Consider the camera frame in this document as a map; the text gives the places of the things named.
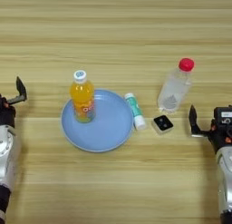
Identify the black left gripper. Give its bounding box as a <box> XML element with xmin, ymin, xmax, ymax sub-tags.
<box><xmin>0</xmin><ymin>76</ymin><xmax>28</xmax><ymax>130</ymax></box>

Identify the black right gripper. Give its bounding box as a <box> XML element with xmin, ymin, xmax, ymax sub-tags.
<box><xmin>188</xmin><ymin>104</ymin><xmax>232</xmax><ymax>153</ymax></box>

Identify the small black silver cube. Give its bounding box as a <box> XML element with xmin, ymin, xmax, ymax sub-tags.
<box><xmin>150</xmin><ymin>114</ymin><xmax>175</xmax><ymax>136</ymax></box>

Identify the green white glue stick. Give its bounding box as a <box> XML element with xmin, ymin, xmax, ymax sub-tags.
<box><xmin>123</xmin><ymin>93</ymin><xmax>148</xmax><ymax>131</ymax></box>

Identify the orange juice bottle white cap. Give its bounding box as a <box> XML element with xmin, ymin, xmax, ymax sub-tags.
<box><xmin>69</xmin><ymin>69</ymin><xmax>97</xmax><ymax>124</ymax></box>

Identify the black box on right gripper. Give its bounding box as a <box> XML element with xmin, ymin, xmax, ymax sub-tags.
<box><xmin>213</xmin><ymin>105</ymin><xmax>232</xmax><ymax>126</ymax></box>

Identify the clear bottle red cap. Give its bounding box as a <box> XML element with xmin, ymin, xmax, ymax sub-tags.
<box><xmin>157</xmin><ymin>57</ymin><xmax>196</xmax><ymax>115</ymax></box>

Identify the blue round plate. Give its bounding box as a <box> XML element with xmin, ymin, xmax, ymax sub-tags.
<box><xmin>61</xmin><ymin>88</ymin><xmax>135</xmax><ymax>153</ymax></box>

